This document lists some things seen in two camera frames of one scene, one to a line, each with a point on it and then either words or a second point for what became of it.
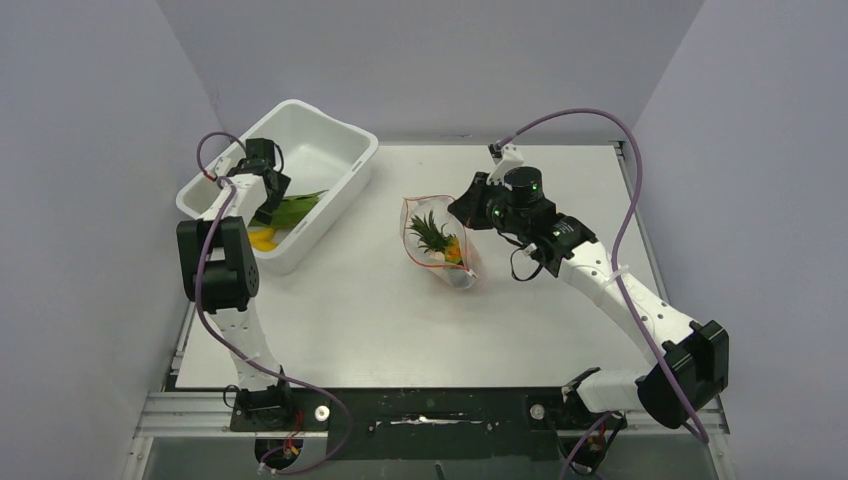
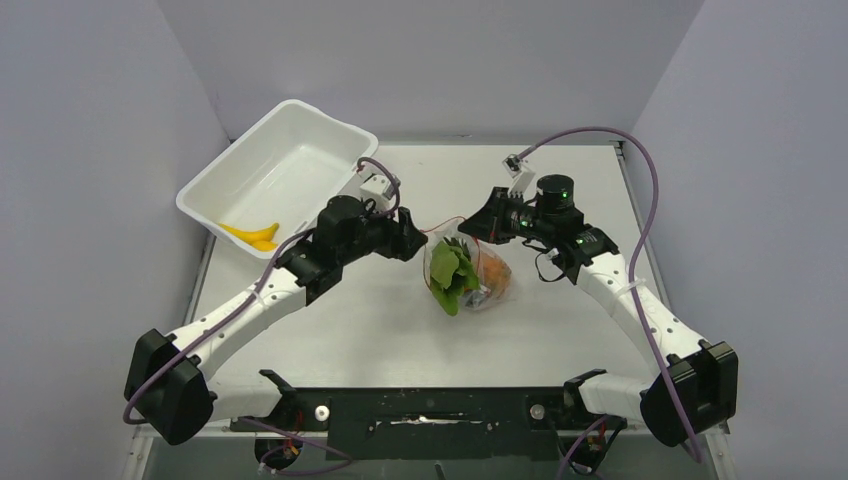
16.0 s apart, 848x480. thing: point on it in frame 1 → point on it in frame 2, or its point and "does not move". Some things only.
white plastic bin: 317,152 does not move
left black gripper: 265,211 → 402,239
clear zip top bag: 439,240 → 492,271
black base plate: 423,424 does not move
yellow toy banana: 262,239 does not move
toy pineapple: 430,237 → 495,273
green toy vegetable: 291,210 → 452,272
